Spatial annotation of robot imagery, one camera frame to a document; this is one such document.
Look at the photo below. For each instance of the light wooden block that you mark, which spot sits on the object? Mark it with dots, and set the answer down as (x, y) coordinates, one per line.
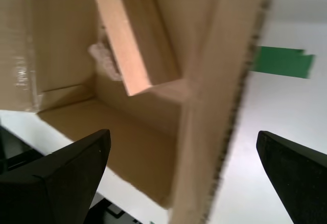
(122, 37)

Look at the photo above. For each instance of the speckled pink granite rock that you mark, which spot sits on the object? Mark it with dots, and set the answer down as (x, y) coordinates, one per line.
(106, 60)

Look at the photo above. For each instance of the green tape strip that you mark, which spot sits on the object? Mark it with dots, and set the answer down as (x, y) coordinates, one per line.
(283, 61)

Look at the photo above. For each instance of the brown cardboard box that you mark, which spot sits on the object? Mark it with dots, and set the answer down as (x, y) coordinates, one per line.
(217, 80)

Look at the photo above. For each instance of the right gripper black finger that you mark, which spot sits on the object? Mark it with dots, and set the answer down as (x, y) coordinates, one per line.
(58, 183)
(301, 183)

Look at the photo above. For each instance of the small green tape piece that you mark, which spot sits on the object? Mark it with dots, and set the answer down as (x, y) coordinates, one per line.
(150, 221)

